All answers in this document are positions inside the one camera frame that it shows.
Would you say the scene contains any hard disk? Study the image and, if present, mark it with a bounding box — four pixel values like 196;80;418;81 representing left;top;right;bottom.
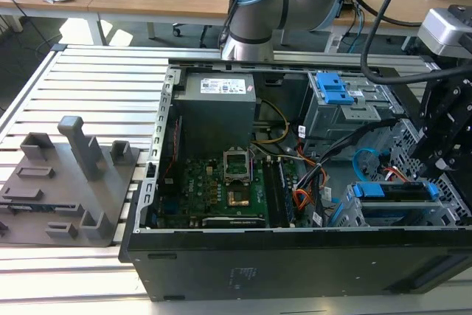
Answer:
351;181;443;226

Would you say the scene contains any metal disk bay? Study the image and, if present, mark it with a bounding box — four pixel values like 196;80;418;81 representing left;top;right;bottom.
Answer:
330;118;472;228

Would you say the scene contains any black RAM slot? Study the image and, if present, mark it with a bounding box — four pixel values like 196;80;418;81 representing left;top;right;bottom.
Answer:
263;159;282;228

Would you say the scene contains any grey metal drive cage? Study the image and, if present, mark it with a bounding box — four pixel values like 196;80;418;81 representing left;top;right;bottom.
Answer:
299;70;402;150

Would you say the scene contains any blue drive cage latch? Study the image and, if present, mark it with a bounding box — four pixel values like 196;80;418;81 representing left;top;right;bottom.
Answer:
316;72;355;105

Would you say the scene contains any wooden desk with laptop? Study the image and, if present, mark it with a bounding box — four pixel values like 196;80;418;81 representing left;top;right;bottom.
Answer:
331;0;472;50

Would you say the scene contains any installed RAM stick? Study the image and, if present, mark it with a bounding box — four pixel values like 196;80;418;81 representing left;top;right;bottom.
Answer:
277;159;296;226

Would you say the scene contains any CPU socket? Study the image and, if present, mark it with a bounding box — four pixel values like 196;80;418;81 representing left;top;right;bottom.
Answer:
226;189;251;208

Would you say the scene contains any metal socket cover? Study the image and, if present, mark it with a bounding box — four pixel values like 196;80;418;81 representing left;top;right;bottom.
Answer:
222;148;252;184

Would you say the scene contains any black expansion card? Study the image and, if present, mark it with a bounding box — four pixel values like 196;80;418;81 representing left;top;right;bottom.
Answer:
201;215;267;229

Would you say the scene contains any grey power supply unit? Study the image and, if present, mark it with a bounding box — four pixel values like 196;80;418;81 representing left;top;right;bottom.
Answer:
172;72;257;161

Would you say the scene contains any black open PC case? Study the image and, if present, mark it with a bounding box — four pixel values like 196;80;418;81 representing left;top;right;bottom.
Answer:
117;57;472;303

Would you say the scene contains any green motherboard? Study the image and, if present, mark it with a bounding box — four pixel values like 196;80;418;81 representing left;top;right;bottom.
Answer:
158;156;298;229

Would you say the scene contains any grey parts rack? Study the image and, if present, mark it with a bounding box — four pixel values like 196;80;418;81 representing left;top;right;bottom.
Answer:
0;115;142;248

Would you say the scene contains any red white power wire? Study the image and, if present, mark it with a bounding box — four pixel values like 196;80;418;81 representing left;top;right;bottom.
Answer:
382;166;412;184

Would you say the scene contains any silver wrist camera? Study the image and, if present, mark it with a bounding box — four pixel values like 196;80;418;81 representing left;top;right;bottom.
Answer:
416;7;472;58

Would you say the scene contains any blue data wire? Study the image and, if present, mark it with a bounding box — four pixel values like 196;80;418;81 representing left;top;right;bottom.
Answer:
353;147;392;184

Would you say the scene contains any black wire bundle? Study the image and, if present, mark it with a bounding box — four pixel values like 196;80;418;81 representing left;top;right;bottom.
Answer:
294;117;403;193

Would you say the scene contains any blue hanging cable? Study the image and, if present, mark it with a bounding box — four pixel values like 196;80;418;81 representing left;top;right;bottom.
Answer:
347;0;367;54

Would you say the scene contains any yellow power wire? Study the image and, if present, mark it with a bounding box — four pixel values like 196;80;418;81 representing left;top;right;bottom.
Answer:
253;98;291;145

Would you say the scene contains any orange red wire bundle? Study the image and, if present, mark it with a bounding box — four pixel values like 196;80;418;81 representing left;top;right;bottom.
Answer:
293;188;315;217

